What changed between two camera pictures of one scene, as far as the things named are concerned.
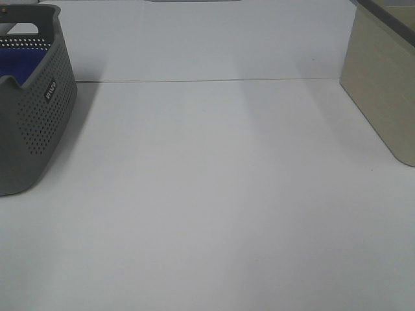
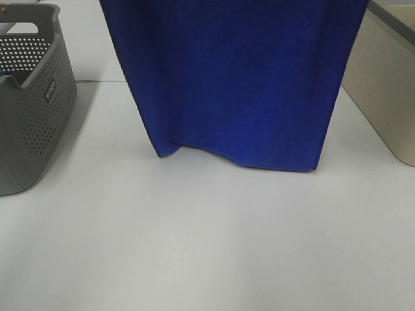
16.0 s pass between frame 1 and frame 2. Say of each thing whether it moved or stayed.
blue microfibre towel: moved
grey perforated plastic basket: stayed
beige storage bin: stayed
